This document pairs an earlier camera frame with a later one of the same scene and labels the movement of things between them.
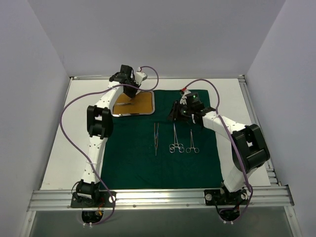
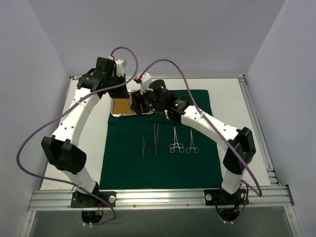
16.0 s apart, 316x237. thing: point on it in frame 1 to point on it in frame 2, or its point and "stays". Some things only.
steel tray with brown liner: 142,103 stays
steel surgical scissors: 180,146 stays
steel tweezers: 124,103 to 143,146
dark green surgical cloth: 152,152 stays
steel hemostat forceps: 188,149 stays
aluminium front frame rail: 259,198 stays
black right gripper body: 178,111 to 136,104
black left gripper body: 131,89 to 122,90
